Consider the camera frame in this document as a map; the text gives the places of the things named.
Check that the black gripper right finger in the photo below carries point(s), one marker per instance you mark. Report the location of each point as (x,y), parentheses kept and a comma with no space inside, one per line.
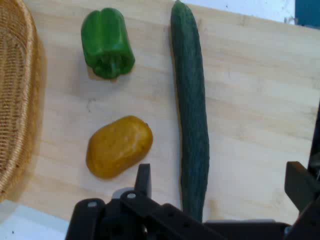
(300,185)

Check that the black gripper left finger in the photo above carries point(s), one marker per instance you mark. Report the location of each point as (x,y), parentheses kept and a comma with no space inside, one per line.
(150,220)

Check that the yellow-brown potato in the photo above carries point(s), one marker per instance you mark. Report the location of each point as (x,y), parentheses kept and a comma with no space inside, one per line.
(118,147)

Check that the wooden cutting board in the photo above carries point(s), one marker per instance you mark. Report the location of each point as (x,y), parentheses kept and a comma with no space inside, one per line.
(250,112)

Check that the teal foam floor tile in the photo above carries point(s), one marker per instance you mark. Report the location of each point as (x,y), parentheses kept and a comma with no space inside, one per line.
(307,11)

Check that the oval wicker basket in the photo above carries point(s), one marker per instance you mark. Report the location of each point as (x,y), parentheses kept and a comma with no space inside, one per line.
(15,100)

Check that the green bell pepper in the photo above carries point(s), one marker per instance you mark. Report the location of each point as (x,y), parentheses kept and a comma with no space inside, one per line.
(107,42)

